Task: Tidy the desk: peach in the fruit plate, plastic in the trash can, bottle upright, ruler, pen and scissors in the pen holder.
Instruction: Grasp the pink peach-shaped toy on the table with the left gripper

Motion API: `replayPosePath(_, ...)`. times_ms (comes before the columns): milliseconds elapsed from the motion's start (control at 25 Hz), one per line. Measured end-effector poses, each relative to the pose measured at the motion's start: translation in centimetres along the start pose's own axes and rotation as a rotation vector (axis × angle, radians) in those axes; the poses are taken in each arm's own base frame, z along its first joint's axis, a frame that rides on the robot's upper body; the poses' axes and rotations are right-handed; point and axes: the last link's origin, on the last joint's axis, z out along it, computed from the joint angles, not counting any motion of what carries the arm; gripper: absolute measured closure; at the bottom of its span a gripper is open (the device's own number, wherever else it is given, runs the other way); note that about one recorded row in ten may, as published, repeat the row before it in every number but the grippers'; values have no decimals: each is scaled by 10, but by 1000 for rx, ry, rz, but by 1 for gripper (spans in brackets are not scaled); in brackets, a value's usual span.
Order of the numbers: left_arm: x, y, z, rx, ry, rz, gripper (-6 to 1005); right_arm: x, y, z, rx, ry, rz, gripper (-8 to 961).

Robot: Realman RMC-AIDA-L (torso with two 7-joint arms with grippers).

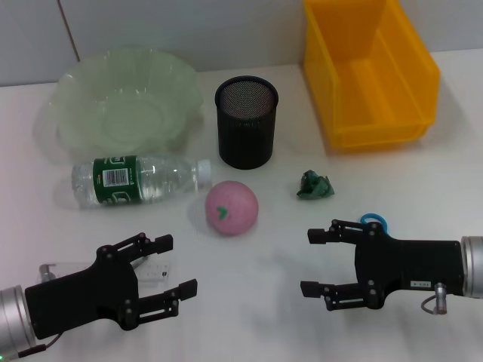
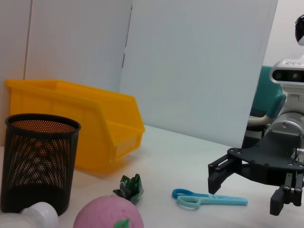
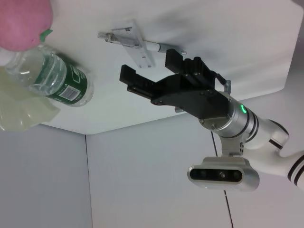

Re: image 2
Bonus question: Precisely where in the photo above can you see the teal office chair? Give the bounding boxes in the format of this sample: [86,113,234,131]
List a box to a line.
[247,65,287,126]

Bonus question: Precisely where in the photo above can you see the clear bottle with green label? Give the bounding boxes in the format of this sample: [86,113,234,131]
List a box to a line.
[0,201,59,228]

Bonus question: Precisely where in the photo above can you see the white partition board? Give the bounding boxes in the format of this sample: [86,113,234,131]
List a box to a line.
[118,0,279,148]

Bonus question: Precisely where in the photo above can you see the black mesh pen cup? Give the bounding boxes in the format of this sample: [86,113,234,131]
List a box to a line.
[1,114,82,217]

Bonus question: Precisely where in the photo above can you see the blue scissors with sheath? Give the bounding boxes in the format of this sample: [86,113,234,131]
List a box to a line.
[172,189,248,211]

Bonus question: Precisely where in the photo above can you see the small green toy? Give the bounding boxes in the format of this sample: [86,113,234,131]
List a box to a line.
[113,173,145,204]

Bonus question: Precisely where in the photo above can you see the white black robot head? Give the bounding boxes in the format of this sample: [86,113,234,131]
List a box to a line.
[294,14,304,46]

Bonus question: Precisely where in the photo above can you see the pink toy peach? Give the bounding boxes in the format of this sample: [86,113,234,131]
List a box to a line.
[73,195,145,228]

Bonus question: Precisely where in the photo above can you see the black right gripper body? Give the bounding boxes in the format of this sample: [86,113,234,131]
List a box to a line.
[227,132,304,186]

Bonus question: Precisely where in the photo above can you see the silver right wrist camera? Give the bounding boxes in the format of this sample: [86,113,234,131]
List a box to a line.
[270,60,304,84]

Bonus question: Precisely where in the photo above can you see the yellow plastic storage bin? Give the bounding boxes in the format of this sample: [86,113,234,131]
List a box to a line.
[5,79,146,175]

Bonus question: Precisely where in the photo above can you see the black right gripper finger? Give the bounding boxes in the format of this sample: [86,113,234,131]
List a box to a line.
[208,153,249,194]
[270,172,304,216]

